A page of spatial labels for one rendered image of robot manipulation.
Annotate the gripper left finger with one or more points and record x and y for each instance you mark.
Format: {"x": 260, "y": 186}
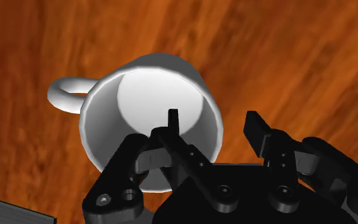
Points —
{"x": 169, "y": 141}

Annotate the white mug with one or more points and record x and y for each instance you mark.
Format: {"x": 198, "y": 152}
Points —
{"x": 154, "y": 102}

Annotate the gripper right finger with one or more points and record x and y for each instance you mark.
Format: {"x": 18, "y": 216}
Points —
{"x": 279, "y": 145}

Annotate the grey flat book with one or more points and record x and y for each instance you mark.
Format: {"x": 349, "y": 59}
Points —
{"x": 8, "y": 212}

